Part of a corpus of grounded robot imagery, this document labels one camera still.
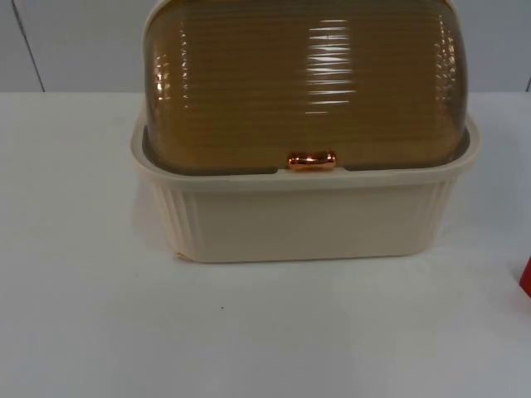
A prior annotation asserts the cream lid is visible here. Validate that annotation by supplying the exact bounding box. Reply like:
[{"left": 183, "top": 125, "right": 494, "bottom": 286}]
[{"left": 144, "top": 0, "right": 469, "bottom": 176}]

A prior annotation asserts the red block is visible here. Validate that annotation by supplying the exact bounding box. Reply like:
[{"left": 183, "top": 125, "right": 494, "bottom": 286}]
[{"left": 519, "top": 251, "right": 531, "bottom": 299}]

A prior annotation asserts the cream box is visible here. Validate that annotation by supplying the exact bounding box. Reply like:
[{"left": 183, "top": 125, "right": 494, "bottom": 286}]
[{"left": 129, "top": 119, "right": 484, "bottom": 264}]

